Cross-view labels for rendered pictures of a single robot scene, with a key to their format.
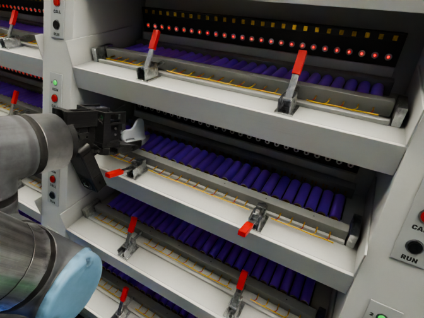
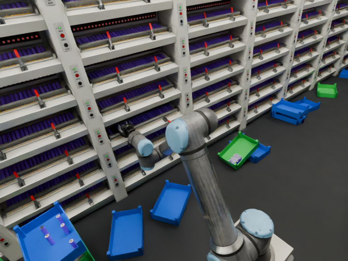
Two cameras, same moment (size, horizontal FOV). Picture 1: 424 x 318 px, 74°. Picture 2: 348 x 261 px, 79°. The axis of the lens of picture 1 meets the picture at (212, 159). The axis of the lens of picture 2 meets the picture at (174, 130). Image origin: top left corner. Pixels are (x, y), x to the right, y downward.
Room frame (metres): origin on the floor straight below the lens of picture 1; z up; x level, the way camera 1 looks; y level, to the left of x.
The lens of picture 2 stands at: (-0.40, 1.02, 1.29)
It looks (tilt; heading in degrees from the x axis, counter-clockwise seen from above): 33 degrees down; 304
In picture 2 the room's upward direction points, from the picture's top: 7 degrees counter-clockwise
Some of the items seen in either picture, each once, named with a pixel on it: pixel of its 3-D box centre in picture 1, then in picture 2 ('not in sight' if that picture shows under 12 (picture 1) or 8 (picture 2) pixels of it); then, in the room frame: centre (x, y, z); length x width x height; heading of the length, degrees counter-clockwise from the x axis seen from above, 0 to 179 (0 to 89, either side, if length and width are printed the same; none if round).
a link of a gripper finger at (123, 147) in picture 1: (121, 144); not in sight; (0.53, 0.18, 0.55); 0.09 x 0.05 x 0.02; 149
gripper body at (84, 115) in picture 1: (88, 132); (129, 131); (0.49, 0.23, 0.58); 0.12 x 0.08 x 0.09; 156
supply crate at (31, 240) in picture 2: not in sight; (48, 238); (0.43, 0.90, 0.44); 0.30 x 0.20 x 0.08; 164
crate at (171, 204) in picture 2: not in sight; (171, 200); (0.24, 0.24, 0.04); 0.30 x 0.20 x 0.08; 100
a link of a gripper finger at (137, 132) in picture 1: (138, 131); not in sight; (0.57, 0.16, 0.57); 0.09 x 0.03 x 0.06; 149
